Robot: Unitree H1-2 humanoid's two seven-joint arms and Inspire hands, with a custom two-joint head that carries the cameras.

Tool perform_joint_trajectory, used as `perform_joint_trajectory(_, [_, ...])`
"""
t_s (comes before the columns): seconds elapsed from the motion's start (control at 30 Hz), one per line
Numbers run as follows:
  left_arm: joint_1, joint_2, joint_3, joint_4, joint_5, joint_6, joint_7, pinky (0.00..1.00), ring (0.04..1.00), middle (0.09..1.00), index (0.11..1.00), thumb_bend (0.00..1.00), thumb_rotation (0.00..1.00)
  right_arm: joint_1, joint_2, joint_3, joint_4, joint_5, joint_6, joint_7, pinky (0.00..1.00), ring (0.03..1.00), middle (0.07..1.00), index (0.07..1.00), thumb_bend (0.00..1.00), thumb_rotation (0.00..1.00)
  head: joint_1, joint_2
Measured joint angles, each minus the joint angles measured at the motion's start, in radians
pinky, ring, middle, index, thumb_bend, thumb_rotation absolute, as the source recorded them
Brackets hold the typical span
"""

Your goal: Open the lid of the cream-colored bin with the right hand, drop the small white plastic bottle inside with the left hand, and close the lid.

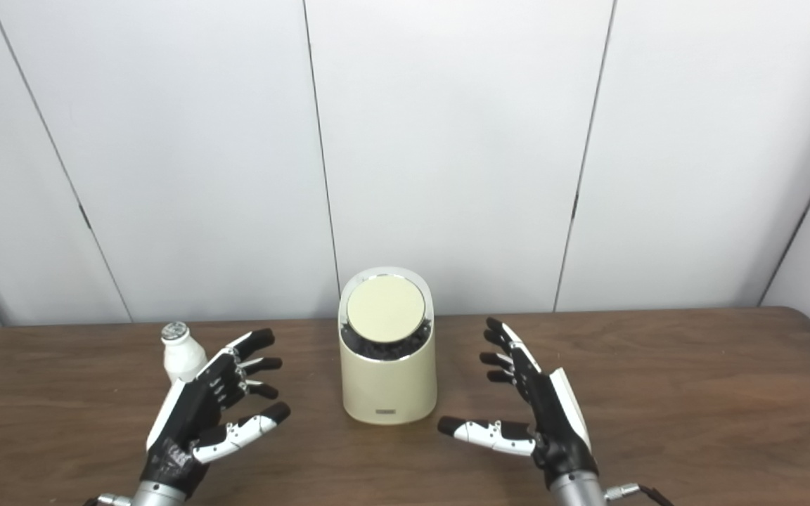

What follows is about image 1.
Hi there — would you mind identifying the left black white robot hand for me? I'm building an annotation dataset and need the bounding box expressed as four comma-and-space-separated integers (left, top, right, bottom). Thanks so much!
139, 327, 292, 501

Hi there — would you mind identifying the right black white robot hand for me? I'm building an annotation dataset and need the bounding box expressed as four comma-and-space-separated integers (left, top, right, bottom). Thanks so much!
437, 317, 600, 491

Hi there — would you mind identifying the small white plastic bottle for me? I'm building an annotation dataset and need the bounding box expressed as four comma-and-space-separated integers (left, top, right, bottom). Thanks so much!
160, 321, 208, 384

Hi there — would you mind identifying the cream round bin lid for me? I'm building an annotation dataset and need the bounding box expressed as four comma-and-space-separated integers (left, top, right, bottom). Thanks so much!
346, 274, 427, 344

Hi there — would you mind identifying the cream-colored round bin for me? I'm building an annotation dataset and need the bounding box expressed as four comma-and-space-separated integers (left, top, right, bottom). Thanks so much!
337, 266, 439, 426

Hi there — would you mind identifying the black bin liner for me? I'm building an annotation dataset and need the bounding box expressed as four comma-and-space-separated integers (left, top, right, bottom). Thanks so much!
342, 320, 434, 361

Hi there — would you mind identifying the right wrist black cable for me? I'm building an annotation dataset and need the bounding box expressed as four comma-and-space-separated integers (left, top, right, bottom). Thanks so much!
603, 482, 676, 506

